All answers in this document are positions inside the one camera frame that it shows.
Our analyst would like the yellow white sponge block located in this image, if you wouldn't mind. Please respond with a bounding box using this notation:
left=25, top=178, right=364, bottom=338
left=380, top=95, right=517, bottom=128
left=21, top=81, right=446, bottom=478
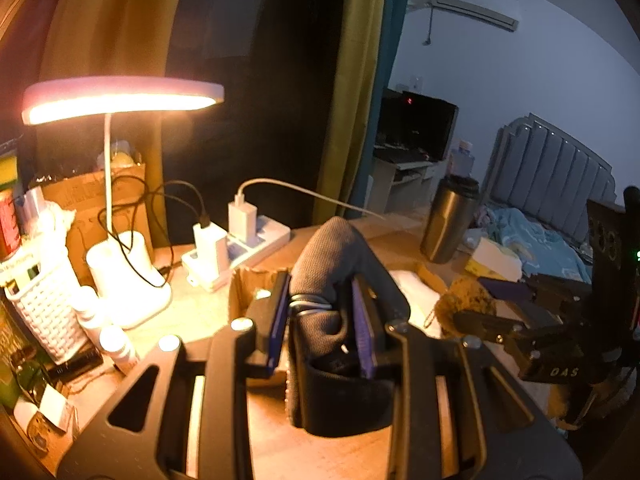
left=462, top=236, right=523, bottom=283

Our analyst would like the cardboard box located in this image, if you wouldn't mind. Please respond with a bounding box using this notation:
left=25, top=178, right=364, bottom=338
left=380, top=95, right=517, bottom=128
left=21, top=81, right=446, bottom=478
left=227, top=259, right=451, bottom=391

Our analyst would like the white woven basket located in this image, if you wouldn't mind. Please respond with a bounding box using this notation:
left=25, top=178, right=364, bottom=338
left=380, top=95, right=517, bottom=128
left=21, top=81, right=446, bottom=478
left=4, top=245, right=91, bottom=366

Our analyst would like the clear water bottle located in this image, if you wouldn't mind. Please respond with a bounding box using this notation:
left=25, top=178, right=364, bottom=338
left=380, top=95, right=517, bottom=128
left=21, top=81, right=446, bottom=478
left=450, top=140, right=476, bottom=179

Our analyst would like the small white bottle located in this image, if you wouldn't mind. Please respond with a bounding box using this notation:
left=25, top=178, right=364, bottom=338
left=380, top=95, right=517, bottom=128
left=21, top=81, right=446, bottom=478
left=72, top=285, right=108, bottom=332
left=99, top=325, right=140, bottom=377

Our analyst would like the white desk lamp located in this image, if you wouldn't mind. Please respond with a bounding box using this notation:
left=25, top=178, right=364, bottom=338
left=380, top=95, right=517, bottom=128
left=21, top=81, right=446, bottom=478
left=21, top=76, right=225, bottom=331

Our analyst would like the teal curtain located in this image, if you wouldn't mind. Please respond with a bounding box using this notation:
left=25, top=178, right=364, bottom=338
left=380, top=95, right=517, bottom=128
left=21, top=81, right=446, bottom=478
left=350, top=0, right=416, bottom=211

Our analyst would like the white wall charger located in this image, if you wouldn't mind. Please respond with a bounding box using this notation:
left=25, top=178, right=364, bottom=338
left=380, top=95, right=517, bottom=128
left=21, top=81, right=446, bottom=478
left=193, top=222, right=230, bottom=281
left=228, top=200, right=258, bottom=245

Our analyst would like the steel tumbler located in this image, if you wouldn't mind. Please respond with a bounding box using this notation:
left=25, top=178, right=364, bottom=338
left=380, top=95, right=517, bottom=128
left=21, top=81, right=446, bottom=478
left=420, top=175, right=481, bottom=264

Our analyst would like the dark window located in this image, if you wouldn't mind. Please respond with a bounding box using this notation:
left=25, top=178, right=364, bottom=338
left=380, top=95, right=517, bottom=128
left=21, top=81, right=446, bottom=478
left=165, top=0, right=351, bottom=221

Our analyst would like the black flat device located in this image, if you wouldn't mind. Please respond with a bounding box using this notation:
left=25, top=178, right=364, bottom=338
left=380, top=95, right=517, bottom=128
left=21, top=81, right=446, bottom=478
left=45, top=345, right=104, bottom=379

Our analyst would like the white packet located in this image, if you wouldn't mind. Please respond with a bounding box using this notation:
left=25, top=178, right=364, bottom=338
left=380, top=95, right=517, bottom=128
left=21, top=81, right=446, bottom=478
left=390, top=270, right=443, bottom=338

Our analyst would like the white television stand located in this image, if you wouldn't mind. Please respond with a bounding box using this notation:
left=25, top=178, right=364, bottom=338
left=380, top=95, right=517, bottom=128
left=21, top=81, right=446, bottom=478
left=372, top=152, right=448, bottom=213

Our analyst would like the white power strip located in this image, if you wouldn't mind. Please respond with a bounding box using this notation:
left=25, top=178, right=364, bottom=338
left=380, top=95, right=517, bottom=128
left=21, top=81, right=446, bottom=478
left=181, top=215, right=292, bottom=292

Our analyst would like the light blue blanket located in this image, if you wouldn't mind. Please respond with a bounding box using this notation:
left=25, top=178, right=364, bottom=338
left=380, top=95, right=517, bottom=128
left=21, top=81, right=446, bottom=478
left=475, top=205, right=596, bottom=282

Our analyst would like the black television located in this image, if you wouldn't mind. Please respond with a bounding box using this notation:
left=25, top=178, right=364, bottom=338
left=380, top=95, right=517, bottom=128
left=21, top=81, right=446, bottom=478
left=379, top=90, right=459, bottom=162

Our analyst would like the black cable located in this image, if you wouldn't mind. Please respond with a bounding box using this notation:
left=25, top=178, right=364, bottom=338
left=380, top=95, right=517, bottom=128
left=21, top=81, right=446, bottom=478
left=105, top=180, right=211, bottom=281

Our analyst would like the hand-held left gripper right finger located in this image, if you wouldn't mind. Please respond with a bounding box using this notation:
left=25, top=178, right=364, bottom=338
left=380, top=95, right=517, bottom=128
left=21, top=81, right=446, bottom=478
left=350, top=275, right=583, bottom=480

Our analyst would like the brown plush keychain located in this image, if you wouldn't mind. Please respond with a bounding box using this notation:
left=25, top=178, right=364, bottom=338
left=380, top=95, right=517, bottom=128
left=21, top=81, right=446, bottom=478
left=425, top=280, right=501, bottom=342

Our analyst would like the dark grey fabric sleeve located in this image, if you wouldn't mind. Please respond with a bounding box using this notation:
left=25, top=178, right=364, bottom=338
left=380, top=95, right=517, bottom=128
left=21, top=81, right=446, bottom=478
left=285, top=216, right=411, bottom=437

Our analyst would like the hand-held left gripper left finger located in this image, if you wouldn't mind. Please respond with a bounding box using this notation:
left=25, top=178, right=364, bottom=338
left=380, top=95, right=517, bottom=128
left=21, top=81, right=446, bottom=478
left=57, top=270, right=293, bottom=480

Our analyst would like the yellow curtain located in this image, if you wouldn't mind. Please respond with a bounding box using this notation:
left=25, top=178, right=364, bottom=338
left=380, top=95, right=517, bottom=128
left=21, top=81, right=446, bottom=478
left=40, top=0, right=191, bottom=186
left=320, top=0, right=391, bottom=222

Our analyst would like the brown paper bag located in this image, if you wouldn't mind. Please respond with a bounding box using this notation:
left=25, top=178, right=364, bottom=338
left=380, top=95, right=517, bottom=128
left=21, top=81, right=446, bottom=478
left=40, top=162, right=156, bottom=281

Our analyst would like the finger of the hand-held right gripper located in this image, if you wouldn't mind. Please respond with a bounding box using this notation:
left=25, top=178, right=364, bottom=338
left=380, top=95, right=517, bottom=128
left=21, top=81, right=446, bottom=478
left=477, top=274, right=593, bottom=312
left=452, top=310, right=541, bottom=361

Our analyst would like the grey padded headboard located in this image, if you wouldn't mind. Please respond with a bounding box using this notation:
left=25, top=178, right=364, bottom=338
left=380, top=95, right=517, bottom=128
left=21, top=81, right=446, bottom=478
left=482, top=112, right=617, bottom=247

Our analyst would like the white charger cable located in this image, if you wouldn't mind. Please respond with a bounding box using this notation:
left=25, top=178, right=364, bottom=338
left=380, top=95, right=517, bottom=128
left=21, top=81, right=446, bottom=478
left=237, top=177, right=386, bottom=220

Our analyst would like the red drink can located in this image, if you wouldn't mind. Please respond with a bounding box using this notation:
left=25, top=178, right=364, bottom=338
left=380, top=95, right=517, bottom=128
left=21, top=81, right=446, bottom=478
left=0, top=190, right=22, bottom=261

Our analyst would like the white air conditioner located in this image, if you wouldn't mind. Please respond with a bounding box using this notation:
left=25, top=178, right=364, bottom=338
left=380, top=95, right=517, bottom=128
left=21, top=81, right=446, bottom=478
left=429, top=0, right=521, bottom=32

